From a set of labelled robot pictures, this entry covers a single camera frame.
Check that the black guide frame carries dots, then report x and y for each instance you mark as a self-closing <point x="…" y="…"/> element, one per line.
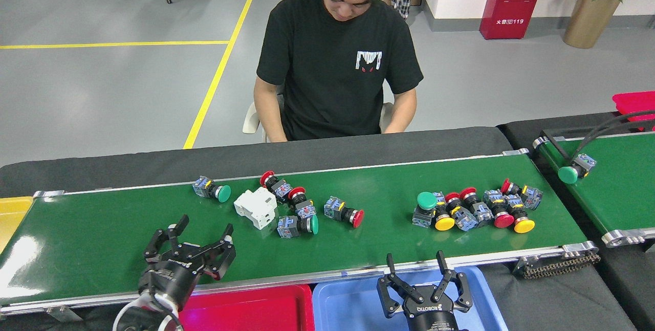
<point x="609" y="125"/>

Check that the small black table cloth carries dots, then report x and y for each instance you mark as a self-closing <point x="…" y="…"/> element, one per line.
<point x="517" y="129"/>

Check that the red plastic tray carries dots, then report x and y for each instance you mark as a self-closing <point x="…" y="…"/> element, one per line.
<point x="256" y="310"/>

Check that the red push button switch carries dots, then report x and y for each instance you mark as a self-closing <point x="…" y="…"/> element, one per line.
<point x="532" y="198"/>
<point x="306" y="211"/>
<point x="466" y="219"/>
<point x="280" y="189"/>
<point x="335" y="208"/>
<point x="481" y="212"/>
<point x="504" y="220"/>

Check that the red plastic bin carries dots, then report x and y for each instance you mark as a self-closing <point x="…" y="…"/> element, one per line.
<point x="634" y="102"/>

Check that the short green conveyor belt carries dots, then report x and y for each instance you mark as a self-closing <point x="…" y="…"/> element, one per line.
<point x="614" y="193"/>

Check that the blue plastic tray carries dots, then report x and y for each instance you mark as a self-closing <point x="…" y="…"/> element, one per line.
<point x="348" y="305"/>

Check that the white circuit breaker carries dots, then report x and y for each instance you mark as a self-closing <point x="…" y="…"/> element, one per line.
<point x="256" y="208"/>

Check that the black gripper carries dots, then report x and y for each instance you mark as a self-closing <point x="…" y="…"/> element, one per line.
<point x="432" y="318"/>
<point x="171" y="280"/>

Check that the red fire extinguisher box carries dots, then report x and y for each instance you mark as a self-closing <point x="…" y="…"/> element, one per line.
<point x="514" y="8"/>

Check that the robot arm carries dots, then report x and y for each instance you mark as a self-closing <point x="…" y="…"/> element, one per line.
<point x="138" y="315"/>

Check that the potted plant in gold pot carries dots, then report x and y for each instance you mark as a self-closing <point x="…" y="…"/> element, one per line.
<point x="588" y="19"/>

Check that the yellow plastic bin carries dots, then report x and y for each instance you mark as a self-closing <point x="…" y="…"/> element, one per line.
<point x="13" y="218"/>

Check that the long green conveyor belt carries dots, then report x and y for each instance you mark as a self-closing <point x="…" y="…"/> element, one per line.
<point x="358" y="249"/>

